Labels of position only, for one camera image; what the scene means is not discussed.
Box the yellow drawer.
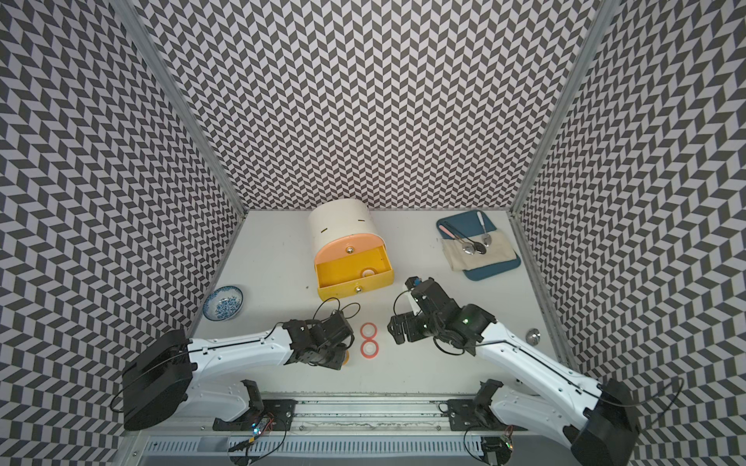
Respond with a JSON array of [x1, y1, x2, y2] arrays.
[[315, 246, 394, 300]]

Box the white round drawer cabinet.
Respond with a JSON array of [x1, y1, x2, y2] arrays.
[[308, 199, 383, 256]]

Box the orange top drawer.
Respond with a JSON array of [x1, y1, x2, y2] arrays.
[[314, 233, 385, 264]]

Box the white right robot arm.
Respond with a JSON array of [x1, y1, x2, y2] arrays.
[[388, 277, 641, 465]]

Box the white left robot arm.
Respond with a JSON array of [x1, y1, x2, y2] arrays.
[[114, 311, 355, 431]]

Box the red tape roll upper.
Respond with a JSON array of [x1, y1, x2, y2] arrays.
[[359, 322, 378, 340]]

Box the red tape roll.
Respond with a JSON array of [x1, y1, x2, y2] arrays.
[[359, 322, 378, 340], [361, 339, 380, 359]]

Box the red tape roll lower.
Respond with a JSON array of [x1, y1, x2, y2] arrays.
[[361, 339, 380, 359]]

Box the beige folded cloth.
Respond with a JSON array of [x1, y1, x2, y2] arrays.
[[441, 231, 518, 272]]

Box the teal tray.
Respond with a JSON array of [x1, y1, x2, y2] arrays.
[[435, 210, 522, 282]]

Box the blue patterned bowl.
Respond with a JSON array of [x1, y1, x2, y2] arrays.
[[202, 285, 244, 322]]

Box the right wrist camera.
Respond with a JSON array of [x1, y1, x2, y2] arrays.
[[404, 277, 424, 291]]

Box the aluminium front rail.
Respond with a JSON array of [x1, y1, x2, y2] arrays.
[[124, 388, 593, 441]]

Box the pink handled spoon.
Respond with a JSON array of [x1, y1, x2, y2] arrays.
[[439, 224, 475, 256]]

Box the black handled spoon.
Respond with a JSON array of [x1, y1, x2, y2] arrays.
[[443, 223, 487, 254]]

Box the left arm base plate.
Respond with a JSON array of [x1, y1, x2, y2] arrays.
[[212, 399, 297, 435]]

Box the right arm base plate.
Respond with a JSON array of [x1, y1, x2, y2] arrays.
[[445, 399, 508, 432]]

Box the white handled spoon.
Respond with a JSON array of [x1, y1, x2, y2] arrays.
[[477, 211, 492, 248]]

